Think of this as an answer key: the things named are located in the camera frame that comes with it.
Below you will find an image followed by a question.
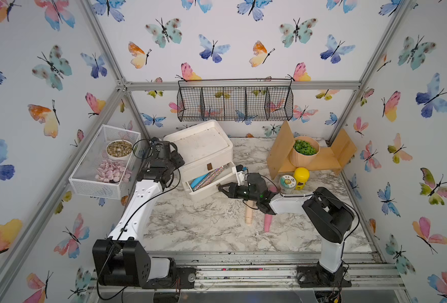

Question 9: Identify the rhinestone silver microphone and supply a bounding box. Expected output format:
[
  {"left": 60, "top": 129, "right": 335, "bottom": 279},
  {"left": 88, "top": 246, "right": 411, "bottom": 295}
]
[{"left": 195, "top": 166, "right": 225, "bottom": 191}]

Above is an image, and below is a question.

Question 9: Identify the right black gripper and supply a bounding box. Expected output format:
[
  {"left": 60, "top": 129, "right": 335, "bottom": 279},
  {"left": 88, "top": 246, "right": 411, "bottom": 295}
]
[{"left": 217, "top": 181, "right": 260, "bottom": 203}]

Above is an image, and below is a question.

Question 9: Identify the yellow lidded jar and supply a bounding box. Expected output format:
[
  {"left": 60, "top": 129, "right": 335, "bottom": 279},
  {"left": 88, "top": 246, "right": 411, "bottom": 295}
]
[{"left": 294, "top": 167, "right": 310, "bottom": 191}]

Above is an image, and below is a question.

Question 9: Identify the white plastic drawer cabinet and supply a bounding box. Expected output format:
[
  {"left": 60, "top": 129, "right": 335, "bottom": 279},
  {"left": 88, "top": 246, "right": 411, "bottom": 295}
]
[{"left": 163, "top": 120, "right": 233, "bottom": 185}]

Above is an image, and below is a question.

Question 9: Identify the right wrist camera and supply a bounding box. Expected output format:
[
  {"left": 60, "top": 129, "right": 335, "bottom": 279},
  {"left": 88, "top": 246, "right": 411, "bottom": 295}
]
[{"left": 236, "top": 164, "right": 248, "bottom": 186}]

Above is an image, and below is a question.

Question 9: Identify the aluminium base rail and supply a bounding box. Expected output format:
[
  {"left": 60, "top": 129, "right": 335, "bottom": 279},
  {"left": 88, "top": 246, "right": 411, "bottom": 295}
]
[{"left": 82, "top": 251, "right": 410, "bottom": 303}]

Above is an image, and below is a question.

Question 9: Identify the wooden rolling pin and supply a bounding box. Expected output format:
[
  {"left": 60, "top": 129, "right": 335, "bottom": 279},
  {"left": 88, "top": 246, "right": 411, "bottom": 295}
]
[{"left": 245, "top": 201, "right": 256, "bottom": 225}]

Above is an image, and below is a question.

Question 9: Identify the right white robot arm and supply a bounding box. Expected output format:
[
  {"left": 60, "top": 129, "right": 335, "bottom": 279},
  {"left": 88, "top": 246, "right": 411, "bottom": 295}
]
[{"left": 218, "top": 173, "right": 355, "bottom": 289}]

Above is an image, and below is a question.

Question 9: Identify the white mesh wall basket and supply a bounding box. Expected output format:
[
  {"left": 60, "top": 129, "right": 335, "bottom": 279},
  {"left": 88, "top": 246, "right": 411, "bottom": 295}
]
[{"left": 69, "top": 125, "right": 141, "bottom": 199}]

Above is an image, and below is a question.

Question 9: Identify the pink toy microphone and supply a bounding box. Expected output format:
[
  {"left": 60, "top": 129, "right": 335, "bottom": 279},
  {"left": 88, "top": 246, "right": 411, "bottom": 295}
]
[{"left": 264, "top": 186, "right": 278, "bottom": 233}]

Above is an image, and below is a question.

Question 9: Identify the peach pot green plant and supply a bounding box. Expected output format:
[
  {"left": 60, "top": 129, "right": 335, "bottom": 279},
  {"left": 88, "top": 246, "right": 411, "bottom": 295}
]
[{"left": 289, "top": 136, "right": 321, "bottom": 167}]

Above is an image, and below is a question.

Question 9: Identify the black wire wall basket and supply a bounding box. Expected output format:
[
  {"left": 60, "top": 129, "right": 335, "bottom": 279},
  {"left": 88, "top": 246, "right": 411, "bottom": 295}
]
[{"left": 175, "top": 78, "right": 294, "bottom": 125}]

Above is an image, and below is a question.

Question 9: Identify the wooden shelf stand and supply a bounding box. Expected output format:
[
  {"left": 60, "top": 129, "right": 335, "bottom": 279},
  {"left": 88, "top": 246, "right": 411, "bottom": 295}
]
[{"left": 266, "top": 121, "right": 357, "bottom": 178}]

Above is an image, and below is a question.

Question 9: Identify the white drawer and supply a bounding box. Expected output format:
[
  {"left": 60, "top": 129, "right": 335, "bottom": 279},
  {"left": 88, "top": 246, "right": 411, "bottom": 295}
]
[{"left": 183, "top": 162, "right": 243, "bottom": 202}]

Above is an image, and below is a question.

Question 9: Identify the white bowl of seeds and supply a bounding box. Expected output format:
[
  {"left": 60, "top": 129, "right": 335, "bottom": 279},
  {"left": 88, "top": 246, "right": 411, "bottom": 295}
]
[{"left": 106, "top": 140, "right": 133, "bottom": 160}]

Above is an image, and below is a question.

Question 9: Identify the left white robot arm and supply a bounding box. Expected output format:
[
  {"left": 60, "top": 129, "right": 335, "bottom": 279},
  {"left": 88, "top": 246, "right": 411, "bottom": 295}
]
[{"left": 92, "top": 138, "right": 196, "bottom": 290}]

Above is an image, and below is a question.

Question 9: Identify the blue toy microphone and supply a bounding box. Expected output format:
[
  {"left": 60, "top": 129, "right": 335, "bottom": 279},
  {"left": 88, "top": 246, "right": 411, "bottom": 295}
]
[{"left": 190, "top": 174, "right": 208, "bottom": 190}]

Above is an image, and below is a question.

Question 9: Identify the pink flower petals pile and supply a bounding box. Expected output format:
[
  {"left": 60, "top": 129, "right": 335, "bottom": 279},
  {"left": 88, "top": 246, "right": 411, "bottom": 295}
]
[{"left": 95, "top": 160, "right": 132, "bottom": 183}]

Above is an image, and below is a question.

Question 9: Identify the green label round tin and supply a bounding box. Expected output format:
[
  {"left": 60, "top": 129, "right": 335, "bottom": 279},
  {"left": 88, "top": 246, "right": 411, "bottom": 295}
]
[{"left": 279, "top": 175, "right": 297, "bottom": 194}]

